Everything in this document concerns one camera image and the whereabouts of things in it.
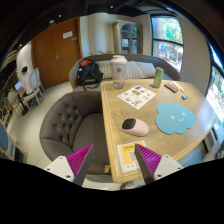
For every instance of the clear shaker bottle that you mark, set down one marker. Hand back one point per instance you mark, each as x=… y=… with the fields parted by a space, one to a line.
x=118 y=65

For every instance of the wooden table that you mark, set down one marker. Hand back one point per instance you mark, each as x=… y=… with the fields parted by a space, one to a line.
x=115 y=111

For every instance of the blue cloud mouse pad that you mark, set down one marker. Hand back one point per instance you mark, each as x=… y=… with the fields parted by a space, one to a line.
x=174 y=118

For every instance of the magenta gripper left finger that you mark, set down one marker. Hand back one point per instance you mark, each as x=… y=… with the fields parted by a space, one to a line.
x=73 y=167

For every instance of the white chair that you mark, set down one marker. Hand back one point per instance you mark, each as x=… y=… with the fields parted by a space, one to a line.
x=36 y=90

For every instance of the white pen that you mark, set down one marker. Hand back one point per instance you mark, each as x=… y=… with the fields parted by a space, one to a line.
x=178 y=86

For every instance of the striped cushion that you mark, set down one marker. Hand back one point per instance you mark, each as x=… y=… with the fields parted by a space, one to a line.
x=134 y=70

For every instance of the seated person in white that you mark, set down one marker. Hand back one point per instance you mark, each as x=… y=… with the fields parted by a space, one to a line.
x=25 y=82

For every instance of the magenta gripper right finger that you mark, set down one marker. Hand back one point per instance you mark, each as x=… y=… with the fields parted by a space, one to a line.
x=154 y=166

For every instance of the black orange backpack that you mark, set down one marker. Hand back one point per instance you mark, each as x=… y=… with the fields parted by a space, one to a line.
x=89 y=74

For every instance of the black framed window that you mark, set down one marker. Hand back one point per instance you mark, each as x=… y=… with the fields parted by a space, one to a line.
x=167 y=40

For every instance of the glass display cabinet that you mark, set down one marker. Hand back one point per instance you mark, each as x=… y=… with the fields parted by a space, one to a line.
x=127 y=37

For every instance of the white illustrated paper sheet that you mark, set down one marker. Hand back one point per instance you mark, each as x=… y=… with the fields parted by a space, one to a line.
x=137 y=96

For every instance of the green drink can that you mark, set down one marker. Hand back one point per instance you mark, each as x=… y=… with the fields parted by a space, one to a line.
x=158 y=77

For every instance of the laptop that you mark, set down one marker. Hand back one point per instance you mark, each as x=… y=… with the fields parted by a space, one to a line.
x=18 y=85

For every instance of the pink and black computer mouse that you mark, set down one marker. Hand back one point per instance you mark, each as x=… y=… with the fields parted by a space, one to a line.
x=135 y=127

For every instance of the grey tufted round armchair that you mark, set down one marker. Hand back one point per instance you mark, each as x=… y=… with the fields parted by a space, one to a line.
x=73 y=122

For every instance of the blue round-back chair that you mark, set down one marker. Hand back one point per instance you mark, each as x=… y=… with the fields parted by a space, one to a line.
x=6 y=143

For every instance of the grey curved sofa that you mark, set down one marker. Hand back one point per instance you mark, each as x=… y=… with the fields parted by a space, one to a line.
x=170 y=73

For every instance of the small blue eraser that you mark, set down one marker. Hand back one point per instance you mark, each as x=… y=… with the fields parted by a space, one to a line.
x=184 y=97

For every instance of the orange wooden door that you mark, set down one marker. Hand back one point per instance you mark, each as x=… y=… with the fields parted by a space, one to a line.
x=55 y=51

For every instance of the yellow QR code sticker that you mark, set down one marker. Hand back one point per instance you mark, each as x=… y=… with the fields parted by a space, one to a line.
x=127 y=158

